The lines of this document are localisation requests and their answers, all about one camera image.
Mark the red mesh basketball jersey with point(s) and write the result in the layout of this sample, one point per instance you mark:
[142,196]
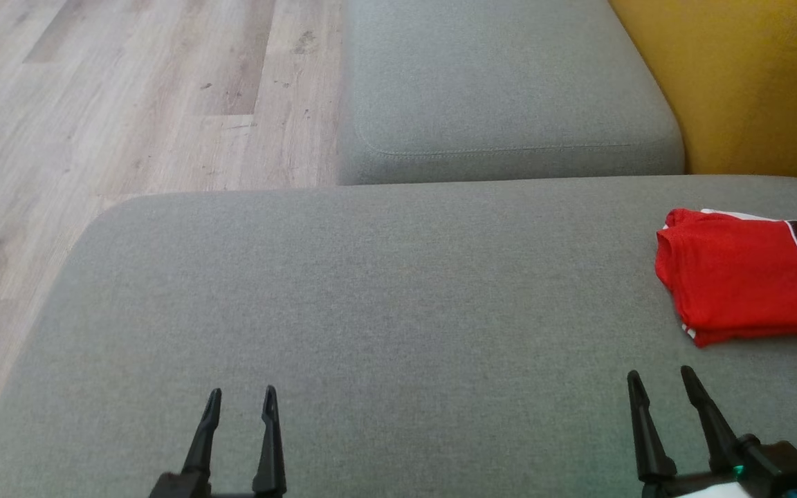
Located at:
[737,277]

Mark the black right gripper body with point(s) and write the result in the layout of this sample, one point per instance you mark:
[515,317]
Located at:
[779,470]

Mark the small grey sofa cushion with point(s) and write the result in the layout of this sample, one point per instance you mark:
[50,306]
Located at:
[502,76]

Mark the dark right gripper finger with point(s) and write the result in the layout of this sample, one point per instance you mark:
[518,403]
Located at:
[647,436]
[713,429]

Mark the yellow upholstered cushion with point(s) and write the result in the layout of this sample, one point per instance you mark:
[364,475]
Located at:
[751,76]

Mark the large grey sofa seat cushion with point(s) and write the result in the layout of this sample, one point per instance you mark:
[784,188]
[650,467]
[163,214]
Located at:
[371,311]

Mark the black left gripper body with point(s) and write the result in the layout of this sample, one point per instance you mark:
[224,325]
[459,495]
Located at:
[184,487]

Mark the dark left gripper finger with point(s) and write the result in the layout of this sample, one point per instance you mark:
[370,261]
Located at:
[203,436]
[271,443]

